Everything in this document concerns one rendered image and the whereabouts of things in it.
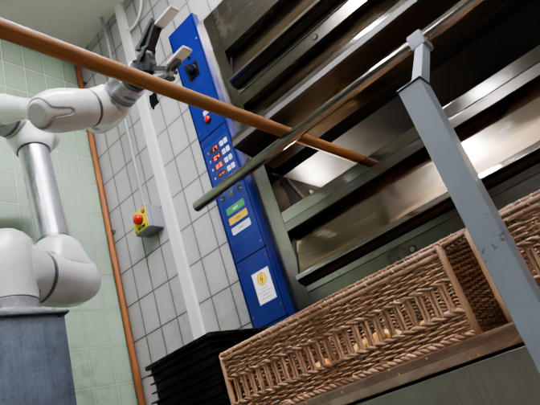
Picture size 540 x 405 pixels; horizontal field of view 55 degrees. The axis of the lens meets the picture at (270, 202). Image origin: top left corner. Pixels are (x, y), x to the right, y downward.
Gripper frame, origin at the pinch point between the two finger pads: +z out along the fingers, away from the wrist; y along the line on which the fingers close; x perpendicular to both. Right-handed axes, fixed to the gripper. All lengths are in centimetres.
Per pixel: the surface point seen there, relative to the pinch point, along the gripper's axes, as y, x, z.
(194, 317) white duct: 48, -52, -76
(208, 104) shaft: 30.8, 6.5, 7.3
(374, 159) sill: 33, -55, 11
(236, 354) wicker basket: 77, -5, -15
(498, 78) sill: 33, -56, 49
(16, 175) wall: -30, -13, -116
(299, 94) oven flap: 8.6, -40.2, 3.6
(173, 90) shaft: 30.7, 16.0, 7.6
